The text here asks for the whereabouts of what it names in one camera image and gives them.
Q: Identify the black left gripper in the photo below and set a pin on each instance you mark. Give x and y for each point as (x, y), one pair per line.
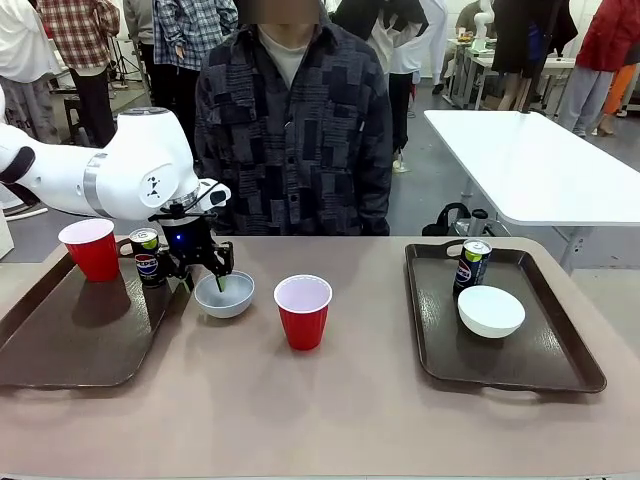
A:
(187, 240)

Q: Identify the black Pepsi can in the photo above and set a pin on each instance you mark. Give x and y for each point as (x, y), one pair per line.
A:
(146, 267)
(470, 272)

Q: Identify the grey bowl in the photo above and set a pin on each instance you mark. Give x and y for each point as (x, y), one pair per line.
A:
(225, 306)

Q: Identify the red plastic cup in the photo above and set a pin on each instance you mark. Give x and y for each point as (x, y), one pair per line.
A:
(302, 325)
(95, 260)

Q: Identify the white bowl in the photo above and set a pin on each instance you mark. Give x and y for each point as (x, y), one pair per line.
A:
(490, 315)

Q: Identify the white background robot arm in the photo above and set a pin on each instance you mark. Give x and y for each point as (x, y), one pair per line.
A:
(482, 25)

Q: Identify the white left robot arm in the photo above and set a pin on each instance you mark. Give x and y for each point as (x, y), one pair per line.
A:
(130, 165)

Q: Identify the person's left forearm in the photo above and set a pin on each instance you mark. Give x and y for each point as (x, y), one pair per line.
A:
(372, 195)

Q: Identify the brown plastic tray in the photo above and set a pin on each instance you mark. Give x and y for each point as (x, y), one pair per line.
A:
(75, 340)
(550, 350)

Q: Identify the person in patchwork shirt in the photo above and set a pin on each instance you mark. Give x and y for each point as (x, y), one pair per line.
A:
(290, 150)

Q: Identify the black stool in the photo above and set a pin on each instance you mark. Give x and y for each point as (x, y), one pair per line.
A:
(75, 120)

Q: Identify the person in blue plaid shirt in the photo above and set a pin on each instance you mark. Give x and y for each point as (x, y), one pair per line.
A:
(190, 30)

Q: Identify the black bag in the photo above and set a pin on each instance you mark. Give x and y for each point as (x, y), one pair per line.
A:
(445, 222)

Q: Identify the person in red plaid shirt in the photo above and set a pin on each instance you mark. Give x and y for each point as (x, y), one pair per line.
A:
(82, 30)

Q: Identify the person in white shirt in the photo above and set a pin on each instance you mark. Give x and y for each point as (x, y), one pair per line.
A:
(22, 45)

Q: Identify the white background desk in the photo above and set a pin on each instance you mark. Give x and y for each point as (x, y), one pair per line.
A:
(470, 70)

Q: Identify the white folding table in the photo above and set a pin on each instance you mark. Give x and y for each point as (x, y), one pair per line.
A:
(540, 165)

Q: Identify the person in dark coat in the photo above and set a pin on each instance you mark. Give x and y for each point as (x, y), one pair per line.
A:
(520, 35)

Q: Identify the person in red jacket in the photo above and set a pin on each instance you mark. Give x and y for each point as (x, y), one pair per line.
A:
(605, 35)

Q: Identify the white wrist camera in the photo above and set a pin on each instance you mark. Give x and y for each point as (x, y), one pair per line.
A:
(217, 196)

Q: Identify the grey metal frame part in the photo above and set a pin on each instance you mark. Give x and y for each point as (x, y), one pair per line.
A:
(482, 225)

